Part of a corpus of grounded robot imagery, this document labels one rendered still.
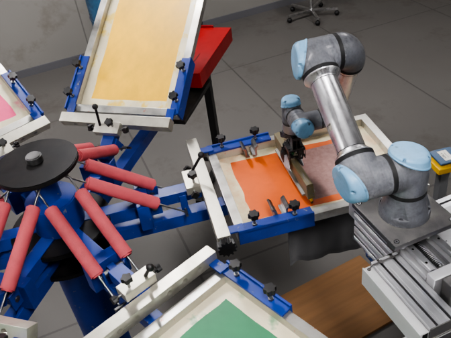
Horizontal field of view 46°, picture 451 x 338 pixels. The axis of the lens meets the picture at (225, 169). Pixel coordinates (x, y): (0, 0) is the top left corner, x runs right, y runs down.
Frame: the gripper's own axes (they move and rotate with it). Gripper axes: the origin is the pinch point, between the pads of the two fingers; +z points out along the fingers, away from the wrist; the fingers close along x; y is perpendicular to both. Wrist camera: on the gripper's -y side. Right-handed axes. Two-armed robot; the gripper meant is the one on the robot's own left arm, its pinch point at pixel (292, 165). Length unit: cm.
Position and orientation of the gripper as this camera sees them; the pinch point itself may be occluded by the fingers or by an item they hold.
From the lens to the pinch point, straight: 231.0
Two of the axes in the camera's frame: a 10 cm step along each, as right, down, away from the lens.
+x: 9.7, -2.4, 1.0
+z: 1.2, 7.7, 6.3
